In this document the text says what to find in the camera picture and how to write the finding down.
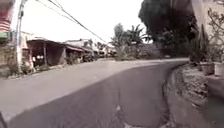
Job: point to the grey asphalt road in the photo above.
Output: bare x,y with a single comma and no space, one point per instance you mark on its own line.
100,90

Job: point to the group of green trees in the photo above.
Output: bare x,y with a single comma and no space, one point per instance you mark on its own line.
128,40

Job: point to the row of roadside buildings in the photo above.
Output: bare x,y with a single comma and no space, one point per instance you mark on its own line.
56,50

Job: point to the large dark tree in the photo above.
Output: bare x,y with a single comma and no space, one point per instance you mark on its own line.
166,23

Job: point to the concrete road verge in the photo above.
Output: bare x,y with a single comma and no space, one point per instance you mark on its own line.
186,96

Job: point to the utility pole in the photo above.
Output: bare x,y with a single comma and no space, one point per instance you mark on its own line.
19,36

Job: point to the building with red awning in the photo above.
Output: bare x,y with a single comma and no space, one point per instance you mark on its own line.
6,36

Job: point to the pale building wall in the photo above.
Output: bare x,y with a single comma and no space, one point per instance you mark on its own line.
205,13

